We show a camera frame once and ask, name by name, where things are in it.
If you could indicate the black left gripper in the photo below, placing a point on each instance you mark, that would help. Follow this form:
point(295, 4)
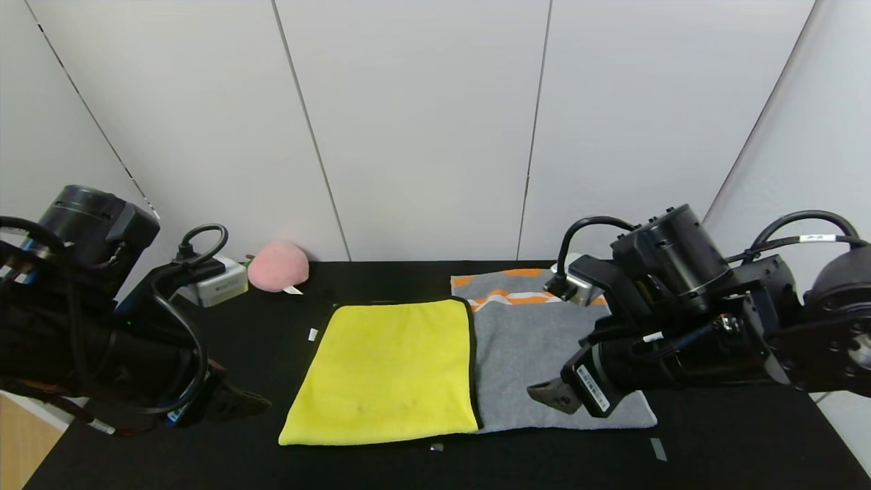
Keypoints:
point(197, 403)

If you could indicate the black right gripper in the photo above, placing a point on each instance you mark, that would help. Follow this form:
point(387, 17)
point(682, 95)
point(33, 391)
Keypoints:
point(593, 386)

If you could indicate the grey towel with orange stripes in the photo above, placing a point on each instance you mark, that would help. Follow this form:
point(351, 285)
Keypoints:
point(517, 354)

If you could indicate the yellow microfibre towel black trim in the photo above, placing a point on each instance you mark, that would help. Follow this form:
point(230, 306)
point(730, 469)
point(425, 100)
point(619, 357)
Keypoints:
point(388, 367)

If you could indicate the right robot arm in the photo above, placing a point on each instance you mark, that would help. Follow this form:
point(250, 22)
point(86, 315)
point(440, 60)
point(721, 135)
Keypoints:
point(680, 258)

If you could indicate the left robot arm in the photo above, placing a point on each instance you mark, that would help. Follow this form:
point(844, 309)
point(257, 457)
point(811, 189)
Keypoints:
point(81, 354)

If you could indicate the pink peach plush toy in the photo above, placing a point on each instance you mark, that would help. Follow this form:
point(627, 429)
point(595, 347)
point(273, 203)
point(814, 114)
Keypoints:
point(279, 269)

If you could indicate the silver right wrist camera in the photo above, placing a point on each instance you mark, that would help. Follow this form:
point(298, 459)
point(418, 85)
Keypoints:
point(582, 289)

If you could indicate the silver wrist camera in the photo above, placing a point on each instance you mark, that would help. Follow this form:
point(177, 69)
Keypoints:
point(224, 289)
point(582, 289)

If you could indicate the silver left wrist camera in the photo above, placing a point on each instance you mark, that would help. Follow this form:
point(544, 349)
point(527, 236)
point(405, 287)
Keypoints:
point(224, 289)

